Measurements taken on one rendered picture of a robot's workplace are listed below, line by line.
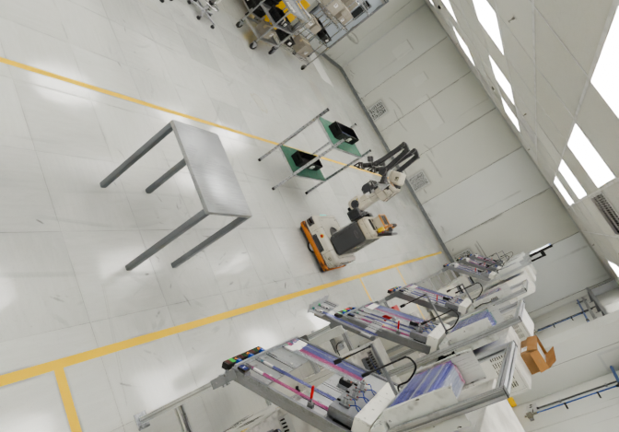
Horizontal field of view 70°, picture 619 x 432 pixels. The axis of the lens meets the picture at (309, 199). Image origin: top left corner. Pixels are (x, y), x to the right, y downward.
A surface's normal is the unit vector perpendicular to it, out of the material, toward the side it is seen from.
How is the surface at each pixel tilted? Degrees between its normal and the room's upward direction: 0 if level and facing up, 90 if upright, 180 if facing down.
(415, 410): 90
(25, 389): 0
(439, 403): 90
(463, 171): 90
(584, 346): 90
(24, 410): 0
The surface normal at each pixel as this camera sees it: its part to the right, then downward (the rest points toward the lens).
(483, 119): -0.46, -0.05
